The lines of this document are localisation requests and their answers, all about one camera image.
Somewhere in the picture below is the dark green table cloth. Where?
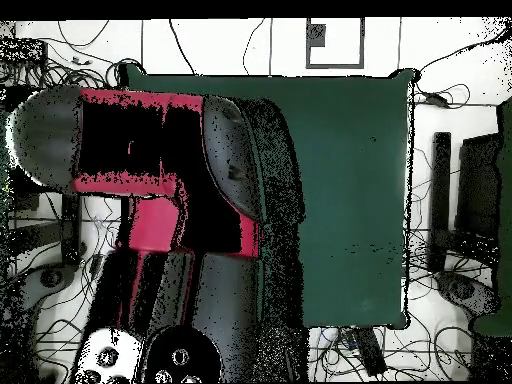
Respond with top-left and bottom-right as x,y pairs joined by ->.
119,63 -> 417,331

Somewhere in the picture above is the black power strip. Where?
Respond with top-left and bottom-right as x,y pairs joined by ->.
351,327 -> 388,377

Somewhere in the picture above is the black power adapter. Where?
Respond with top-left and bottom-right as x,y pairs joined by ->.
423,92 -> 450,108

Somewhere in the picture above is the grey chair base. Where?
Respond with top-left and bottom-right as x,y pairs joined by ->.
434,270 -> 501,321
0,263 -> 77,384

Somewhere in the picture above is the black equipment box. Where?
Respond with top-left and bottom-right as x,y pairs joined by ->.
455,133 -> 501,241

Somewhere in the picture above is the dark green draped cloth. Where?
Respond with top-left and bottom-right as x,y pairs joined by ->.
473,95 -> 512,337

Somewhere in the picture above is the black stand frame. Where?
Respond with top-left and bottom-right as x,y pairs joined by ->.
5,193 -> 88,267
426,131 -> 499,273

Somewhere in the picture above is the grey square floor frame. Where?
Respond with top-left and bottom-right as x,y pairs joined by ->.
305,17 -> 366,70

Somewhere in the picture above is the coiled black cable bundle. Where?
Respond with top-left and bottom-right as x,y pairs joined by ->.
23,57 -> 121,90

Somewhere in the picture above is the black box with cables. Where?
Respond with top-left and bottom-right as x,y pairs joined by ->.
0,38 -> 49,63

